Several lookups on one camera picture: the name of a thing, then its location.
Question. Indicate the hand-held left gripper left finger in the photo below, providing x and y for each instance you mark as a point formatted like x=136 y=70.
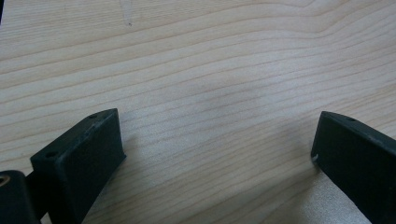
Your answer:
x=77 y=161

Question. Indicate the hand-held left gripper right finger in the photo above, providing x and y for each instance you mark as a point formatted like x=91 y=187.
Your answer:
x=358 y=161

